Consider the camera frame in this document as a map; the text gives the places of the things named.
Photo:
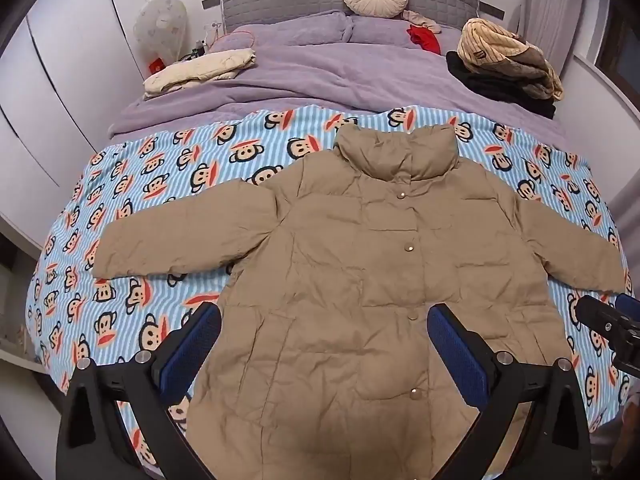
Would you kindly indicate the covered standing fan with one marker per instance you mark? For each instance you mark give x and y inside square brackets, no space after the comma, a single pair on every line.
[160,27]

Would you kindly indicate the purple duvet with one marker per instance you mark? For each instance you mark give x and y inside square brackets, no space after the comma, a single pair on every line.
[325,80]

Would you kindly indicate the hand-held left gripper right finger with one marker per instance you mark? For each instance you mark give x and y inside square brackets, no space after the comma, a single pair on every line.
[457,360]

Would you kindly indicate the brown folded garment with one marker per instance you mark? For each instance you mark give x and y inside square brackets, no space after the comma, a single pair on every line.
[535,72]

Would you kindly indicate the dark framed window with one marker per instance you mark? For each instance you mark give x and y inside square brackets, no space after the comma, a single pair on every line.
[625,50]

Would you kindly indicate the small red box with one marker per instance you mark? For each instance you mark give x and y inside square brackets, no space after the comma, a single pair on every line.
[157,65]

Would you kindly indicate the purple pillow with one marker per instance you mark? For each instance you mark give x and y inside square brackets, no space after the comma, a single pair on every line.
[385,35]
[290,30]

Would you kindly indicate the white wardrobe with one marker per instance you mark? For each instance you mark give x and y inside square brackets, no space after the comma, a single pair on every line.
[60,85]

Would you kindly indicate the cream folded jacket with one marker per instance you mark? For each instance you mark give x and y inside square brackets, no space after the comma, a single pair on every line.
[200,70]

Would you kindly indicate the small beige cloth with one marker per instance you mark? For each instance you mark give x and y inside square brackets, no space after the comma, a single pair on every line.
[422,20]

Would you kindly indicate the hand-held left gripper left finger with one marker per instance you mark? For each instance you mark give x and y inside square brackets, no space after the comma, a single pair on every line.
[192,355]

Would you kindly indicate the black folded garment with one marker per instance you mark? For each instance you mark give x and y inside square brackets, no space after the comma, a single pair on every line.
[495,87]

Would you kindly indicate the monkey print striped blanket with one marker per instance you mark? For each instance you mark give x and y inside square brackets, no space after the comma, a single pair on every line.
[150,185]

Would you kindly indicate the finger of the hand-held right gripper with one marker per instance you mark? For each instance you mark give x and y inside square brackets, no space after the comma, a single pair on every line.
[592,312]
[627,304]

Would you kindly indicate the pale curtain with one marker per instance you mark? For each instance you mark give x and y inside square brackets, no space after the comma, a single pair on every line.
[560,5]

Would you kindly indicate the red cloth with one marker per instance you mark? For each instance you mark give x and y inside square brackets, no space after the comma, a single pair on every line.
[425,40]

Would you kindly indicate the small dark bottle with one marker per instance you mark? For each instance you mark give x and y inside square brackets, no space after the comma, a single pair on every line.
[199,51]

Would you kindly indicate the tan puffer jacket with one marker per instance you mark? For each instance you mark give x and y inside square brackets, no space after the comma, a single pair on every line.
[350,270]

